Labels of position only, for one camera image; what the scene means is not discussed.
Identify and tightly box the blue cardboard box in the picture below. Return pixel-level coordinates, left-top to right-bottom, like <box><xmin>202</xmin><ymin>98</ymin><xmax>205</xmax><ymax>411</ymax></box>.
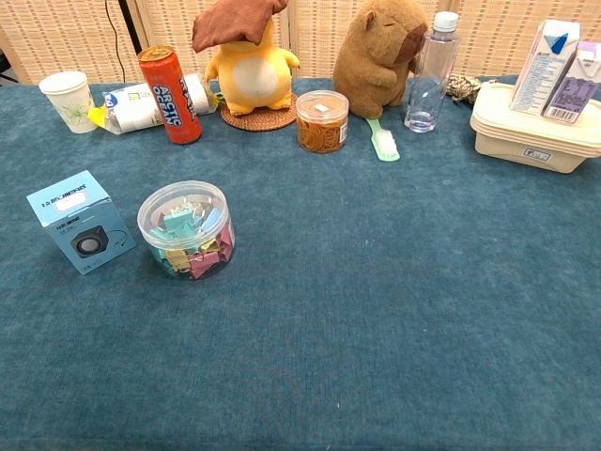
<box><xmin>25</xmin><ymin>169</ymin><xmax>138</xmax><ymax>276</ymax></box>

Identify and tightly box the cream lunch box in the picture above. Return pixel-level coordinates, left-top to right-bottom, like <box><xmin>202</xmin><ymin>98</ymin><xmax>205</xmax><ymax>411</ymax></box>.
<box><xmin>470</xmin><ymin>82</ymin><xmax>601</xmax><ymax>175</ymax></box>

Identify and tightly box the teal tablecloth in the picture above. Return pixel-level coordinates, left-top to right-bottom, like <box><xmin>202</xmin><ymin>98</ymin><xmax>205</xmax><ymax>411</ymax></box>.
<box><xmin>0</xmin><ymin>74</ymin><xmax>601</xmax><ymax>451</ymax></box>

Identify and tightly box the clear jar of rubber bands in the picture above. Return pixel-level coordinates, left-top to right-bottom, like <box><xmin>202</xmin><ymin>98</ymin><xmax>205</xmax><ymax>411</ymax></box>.
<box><xmin>295</xmin><ymin>89</ymin><xmax>350</xmax><ymax>154</ymax></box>

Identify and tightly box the round woven coaster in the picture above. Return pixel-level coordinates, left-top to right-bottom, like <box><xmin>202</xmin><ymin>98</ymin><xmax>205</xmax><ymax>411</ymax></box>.
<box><xmin>220</xmin><ymin>92</ymin><xmax>300</xmax><ymax>132</ymax></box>

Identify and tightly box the clear jar of binder clips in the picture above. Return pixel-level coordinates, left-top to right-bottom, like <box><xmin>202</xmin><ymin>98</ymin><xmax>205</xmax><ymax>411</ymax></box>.
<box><xmin>136</xmin><ymin>180</ymin><xmax>237</xmax><ymax>281</ymax></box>

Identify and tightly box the green toothbrush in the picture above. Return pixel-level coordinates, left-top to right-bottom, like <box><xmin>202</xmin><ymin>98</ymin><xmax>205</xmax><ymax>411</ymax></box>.
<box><xmin>365</xmin><ymin>117</ymin><xmax>402</xmax><ymax>163</ymax></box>

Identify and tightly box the yellow duck plush toy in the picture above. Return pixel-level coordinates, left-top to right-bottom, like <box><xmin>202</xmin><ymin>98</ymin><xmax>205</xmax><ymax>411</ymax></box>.
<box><xmin>204</xmin><ymin>18</ymin><xmax>301</xmax><ymax>117</ymax></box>

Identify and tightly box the brown capybara plush toy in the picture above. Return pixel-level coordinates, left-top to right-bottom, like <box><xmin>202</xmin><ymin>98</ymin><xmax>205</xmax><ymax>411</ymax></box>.
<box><xmin>332</xmin><ymin>0</ymin><xmax>429</xmax><ymax>119</ymax></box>

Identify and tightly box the orange Arctic Ocean can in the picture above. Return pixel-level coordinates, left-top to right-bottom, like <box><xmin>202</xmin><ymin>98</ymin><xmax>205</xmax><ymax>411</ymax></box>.
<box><xmin>137</xmin><ymin>45</ymin><xmax>203</xmax><ymax>146</ymax></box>

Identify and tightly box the clear plastic bottle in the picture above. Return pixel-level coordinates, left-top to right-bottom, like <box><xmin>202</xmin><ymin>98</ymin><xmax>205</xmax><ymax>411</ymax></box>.
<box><xmin>404</xmin><ymin>11</ymin><xmax>461</xmax><ymax>134</ymax></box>

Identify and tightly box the white plastic snack bag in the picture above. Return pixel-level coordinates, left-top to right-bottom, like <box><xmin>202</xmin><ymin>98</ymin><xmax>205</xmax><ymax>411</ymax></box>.
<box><xmin>87</xmin><ymin>72</ymin><xmax>220</xmax><ymax>136</ymax></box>

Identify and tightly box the brown cloth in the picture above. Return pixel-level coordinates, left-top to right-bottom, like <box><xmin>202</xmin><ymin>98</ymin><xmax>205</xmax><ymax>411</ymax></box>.
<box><xmin>192</xmin><ymin>0</ymin><xmax>289</xmax><ymax>54</ymax></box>

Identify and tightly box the black tripod pole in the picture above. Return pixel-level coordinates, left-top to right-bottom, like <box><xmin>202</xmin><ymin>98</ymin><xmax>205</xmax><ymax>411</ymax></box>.
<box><xmin>116</xmin><ymin>0</ymin><xmax>144</xmax><ymax>55</ymax></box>

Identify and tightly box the white paper cup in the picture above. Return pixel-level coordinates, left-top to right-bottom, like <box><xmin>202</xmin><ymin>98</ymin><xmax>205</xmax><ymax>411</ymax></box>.
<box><xmin>39</xmin><ymin>70</ymin><xmax>99</xmax><ymax>134</ymax></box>

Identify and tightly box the white and blue milk carton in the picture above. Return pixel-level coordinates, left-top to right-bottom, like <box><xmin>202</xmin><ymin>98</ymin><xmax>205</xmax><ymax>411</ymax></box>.
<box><xmin>509</xmin><ymin>19</ymin><xmax>581</xmax><ymax>115</ymax></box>

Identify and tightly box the purple milk carton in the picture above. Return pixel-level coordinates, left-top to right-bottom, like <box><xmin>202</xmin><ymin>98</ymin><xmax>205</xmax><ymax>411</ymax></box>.
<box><xmin>542</xmin><ymin>40</ymin><xmax>601</xmax><ymax>125</ymax></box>

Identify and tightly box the woven folding screen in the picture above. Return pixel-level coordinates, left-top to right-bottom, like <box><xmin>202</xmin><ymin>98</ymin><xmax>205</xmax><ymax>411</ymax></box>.
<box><xmin>0</xmin><ymin>0</ymin><xmax>601</xmax><ymax>86</ymax></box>

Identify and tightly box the bundled patterned rope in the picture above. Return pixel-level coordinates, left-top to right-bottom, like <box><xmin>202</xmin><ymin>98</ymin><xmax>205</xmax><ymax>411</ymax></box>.
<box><xmin>444</xmin><ymin>73</ymin><xmax>497</xmax><ymax>103</ymax></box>

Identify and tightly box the black hanging cable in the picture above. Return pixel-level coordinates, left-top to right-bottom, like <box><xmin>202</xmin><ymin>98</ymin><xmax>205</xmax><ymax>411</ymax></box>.
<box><xmin>103</xmin><ymin>0</ymin><xmax>128</xmax><ymax>84</ymax></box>

